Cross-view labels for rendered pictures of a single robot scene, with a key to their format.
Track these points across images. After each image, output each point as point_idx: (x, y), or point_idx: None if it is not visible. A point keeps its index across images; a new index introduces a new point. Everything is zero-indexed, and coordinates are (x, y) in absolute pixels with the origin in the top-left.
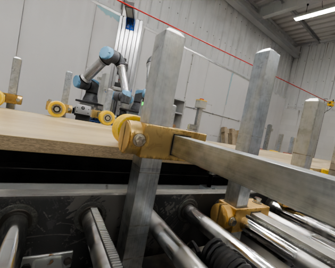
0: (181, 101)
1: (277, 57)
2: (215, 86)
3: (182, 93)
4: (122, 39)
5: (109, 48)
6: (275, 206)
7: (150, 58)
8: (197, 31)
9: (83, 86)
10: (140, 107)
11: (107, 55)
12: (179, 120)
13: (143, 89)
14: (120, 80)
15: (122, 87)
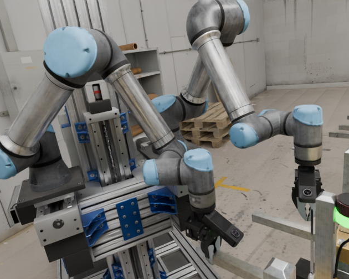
0: (148, 51)
1: None
2: (180, 3)
3: (140, 34)
4: None
5: (77, 32)
6: None
7: (202, 20)
8: None
9: (24, 166)
10: (318, 221)
11: (85, 62)
12: (159, 84)
13: (240, 129)
14: (136, 113)
15: (153, 132)
